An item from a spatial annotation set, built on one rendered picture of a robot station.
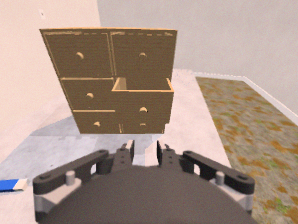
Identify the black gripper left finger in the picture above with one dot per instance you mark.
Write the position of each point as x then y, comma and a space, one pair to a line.
52, 186

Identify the brown wooden chest of drawers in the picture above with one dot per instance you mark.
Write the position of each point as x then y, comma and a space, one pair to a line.
109, 32

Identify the blue eraser with white tip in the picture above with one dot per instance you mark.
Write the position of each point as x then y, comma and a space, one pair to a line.
14, 185

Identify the brown wooden drawer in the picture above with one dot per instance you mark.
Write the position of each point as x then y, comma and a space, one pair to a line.
76, 53
142, 128
142, 54
142, 100
80, 92
99, 121

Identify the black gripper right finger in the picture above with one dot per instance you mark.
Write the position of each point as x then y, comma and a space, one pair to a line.
238, 185

